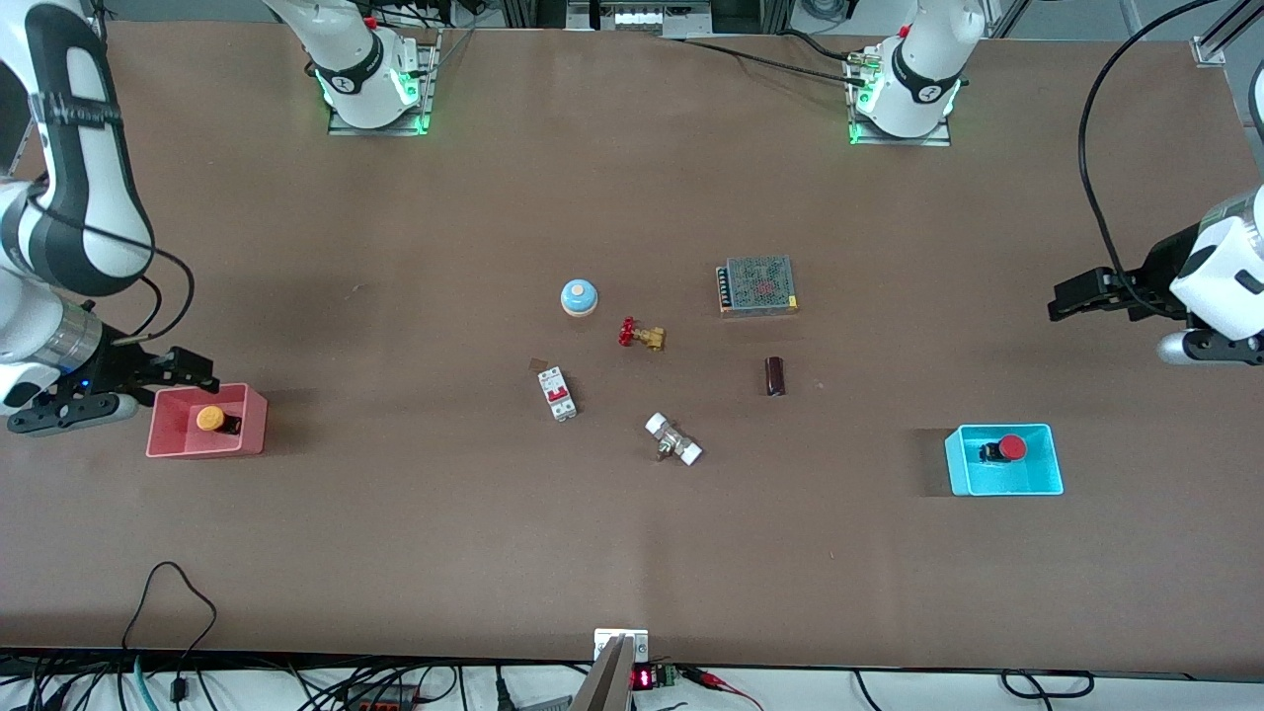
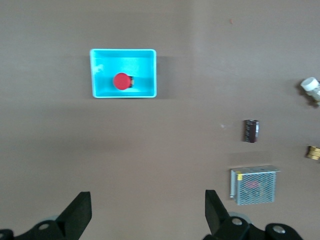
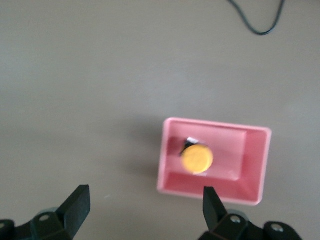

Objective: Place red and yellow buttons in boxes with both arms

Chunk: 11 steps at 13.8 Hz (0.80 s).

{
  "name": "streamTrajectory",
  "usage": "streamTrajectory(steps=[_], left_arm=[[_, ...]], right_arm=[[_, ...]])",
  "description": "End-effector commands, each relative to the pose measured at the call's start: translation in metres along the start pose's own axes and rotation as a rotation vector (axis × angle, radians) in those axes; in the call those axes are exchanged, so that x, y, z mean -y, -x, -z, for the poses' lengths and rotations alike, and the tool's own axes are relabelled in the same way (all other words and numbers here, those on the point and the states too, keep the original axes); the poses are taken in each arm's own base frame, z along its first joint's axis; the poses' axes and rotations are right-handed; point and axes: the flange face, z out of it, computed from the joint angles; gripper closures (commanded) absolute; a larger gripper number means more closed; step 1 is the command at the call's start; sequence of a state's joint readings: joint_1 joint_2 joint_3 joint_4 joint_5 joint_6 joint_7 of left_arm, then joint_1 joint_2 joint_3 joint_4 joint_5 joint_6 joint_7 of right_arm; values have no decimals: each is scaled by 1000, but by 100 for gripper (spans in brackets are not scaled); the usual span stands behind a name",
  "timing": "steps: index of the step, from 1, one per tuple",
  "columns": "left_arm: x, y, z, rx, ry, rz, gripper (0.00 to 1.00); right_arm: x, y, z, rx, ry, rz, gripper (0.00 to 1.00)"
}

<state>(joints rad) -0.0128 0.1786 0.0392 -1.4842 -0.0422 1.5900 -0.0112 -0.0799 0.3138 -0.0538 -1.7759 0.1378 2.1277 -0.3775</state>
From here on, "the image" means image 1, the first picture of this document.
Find pink plastic box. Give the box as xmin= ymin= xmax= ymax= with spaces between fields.
xmin=145 ymin=383 xmax=269 ymax=460

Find cyan plastic box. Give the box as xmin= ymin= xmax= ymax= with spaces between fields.
xmin=944 ymin=424 xmax=1066 ymax=498

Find mesh-covered power supply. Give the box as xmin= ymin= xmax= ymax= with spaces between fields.
xmin=716 ymin=256 xmax=800 ymax=318

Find white red circuit breaker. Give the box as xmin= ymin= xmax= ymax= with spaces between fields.
xmin=537 ymin=366 xmax=579 ymax=423

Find metal fitting white ends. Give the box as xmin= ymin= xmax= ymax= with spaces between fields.
xmin=644 ymin=412 xmax=704 ymax=467

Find red clip lead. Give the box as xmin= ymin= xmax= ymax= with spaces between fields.
xmin=681 ymin=668 xmax=766 ymax=711

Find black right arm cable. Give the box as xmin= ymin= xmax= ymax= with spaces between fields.
xmin=28 ymin=178 xmax=197 ymax=343

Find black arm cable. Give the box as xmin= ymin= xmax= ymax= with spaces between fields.
xmin=28 ymin=178 xmax=197 ymax=343
xmin=1077 ymin=0 xmax=1218 ymax=319

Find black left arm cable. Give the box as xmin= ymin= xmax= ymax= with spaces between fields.
xmin=1077 ymin=0 xmax=1218 ymax=319

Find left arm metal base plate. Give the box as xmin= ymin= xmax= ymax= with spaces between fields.
xmin=846 ymin=49 xmax=953 ymax=148

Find black looped cable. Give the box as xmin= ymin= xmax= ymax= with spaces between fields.
xmin=120 ymin=560 xmax=219 ymax=684

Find aluminium frame profile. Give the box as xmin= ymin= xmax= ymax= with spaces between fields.
xmin=1191 ymin=0 xmax=1264 ymax=68

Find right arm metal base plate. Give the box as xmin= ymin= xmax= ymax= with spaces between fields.
xmin=327 ymin=28 xmax=441 ymax=137

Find black cable on table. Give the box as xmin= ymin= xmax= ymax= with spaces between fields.
xmin=679 ymin=36 xmax=872 ymax=82

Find black coiled cable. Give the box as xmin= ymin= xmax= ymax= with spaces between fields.
xmin=999 ymin=670 xmax=1095 ymax=700

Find brass valve red handle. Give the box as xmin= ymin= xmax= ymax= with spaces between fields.
xmin=618 ymin=316 xmax=668 ymax=353

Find white camera bracket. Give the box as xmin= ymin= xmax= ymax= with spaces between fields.
xmin=593 ymin=628 xmax=651 ymax=664

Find grey camera mount bar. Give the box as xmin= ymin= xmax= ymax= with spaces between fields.
xmin=571 ymin=636 xmax=635 ymax=711

